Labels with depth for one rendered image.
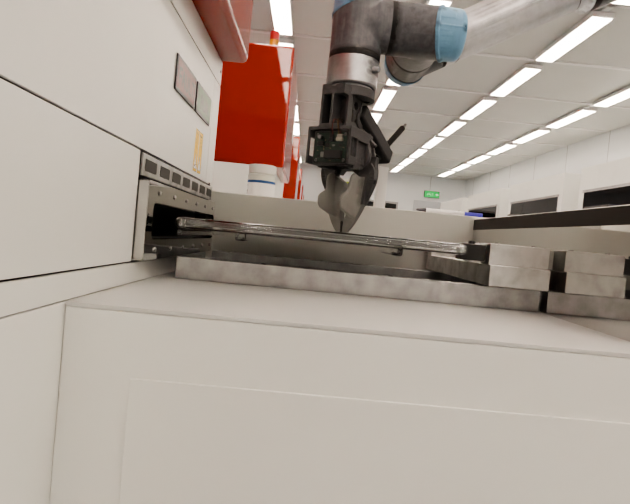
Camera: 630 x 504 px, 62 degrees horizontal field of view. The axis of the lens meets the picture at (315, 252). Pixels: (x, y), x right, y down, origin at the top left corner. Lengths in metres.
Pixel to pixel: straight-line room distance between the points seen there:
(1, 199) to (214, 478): 0.28
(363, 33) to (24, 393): 0.61
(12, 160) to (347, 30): 0.53
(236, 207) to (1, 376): 0.72
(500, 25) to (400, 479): 0.74
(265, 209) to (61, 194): 0.64
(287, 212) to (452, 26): 0.47
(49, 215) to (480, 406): 0.39
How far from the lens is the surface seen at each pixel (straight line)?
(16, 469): 0.48
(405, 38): 0.82
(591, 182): 6.84
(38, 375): 0.48
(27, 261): 0.43
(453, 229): 1.10
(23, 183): 0.42
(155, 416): 0.49
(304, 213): 1.06
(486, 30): 0.99
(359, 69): 0.79
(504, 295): 0.77
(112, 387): 0.50
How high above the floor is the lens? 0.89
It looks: 2 degrees down
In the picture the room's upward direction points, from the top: 5 degrees clockwise
